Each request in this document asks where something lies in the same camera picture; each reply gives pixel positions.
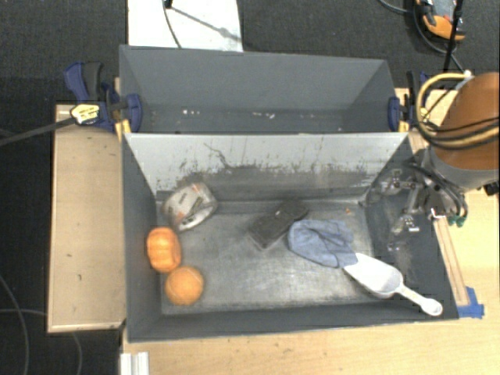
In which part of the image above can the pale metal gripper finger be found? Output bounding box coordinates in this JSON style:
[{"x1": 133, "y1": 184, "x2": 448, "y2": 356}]
[
  {"x1": 386, "y1": 208, "x2": 422, "y2": 252},
  {"x1": 359, "y1": 169, "x2": 420, "y2": 208}
]

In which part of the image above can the white plastic scoop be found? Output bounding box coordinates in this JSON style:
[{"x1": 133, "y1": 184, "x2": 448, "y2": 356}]
[{"x1": 342, "y1": 252, "x2": 444, "y2": 317}]

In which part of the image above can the blue cloth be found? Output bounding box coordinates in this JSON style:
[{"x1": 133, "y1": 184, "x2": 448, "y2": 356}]
[{"x1": 287, "y1": 219, "x2": 359, "y2": 270}]

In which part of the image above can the dark grey flat block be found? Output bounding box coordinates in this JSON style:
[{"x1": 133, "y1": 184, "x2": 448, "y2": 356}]
[{"x1": 248, "y1": 200, "x2": 310, "y2": 250}]

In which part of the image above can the grey metal bin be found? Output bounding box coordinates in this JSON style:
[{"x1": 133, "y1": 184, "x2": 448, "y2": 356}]
[{"x1": 118, "y1": 44, "x2": 460, "y2": 343}]

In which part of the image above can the orange ball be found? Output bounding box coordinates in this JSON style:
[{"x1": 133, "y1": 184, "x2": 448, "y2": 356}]
[{"x1": 164, "y1": 265, "x2": 205, "y2": 306}]

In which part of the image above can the orange toy pumpkin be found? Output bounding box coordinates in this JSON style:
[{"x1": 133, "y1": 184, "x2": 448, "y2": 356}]
[{"x1": 145, "y1": 226, "x2": 183, "y2": 274}]

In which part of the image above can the pale wood flat board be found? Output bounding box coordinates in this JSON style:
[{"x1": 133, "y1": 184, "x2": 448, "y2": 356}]
[{"x1": 47, "y1": 103, "x2": 128, "y2": 334}]

